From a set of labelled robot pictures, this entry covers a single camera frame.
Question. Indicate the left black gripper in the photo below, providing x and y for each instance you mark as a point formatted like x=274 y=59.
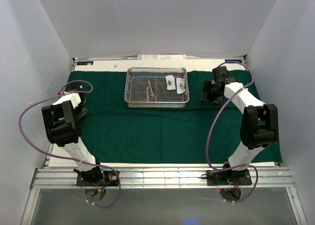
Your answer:
x=82 y=113

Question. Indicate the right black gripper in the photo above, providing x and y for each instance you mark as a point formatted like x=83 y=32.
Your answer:
x=207 y=86

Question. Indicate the plastic packet printed label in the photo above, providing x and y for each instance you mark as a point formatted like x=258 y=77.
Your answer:
x=180 y=84

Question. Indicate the green surgical cloth wrap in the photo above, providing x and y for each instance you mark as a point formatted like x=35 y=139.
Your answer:
x=113 y=132

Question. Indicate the plastic packet black yellow part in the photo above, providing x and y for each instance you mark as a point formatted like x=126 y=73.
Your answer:
x=170 y=80

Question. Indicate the metal mesh instrument tray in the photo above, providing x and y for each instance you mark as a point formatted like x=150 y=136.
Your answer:
x=137 y=81

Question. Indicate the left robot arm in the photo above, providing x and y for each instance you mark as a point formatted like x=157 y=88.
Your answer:
x=62 y=126

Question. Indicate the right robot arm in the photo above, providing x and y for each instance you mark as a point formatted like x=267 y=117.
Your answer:
x=259 y=127

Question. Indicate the steel surgical scissors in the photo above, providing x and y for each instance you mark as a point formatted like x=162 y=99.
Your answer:
x=152 y=92

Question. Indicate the right blue label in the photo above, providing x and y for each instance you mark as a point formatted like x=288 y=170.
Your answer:
x=234 y=60

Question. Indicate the blue label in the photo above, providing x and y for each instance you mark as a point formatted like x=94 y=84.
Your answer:
x=84 y=63
x=234 y=60

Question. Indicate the left blue label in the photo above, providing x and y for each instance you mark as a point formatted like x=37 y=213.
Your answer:
x=84 y=63

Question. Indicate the white paper sheet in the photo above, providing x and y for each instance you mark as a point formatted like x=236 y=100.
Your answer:
x=161 y=57

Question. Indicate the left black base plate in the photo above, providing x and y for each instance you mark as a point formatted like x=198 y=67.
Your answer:
x=97 y=179

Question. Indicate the aluminium front rail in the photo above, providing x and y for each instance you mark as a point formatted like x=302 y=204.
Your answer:
x=157 y=178

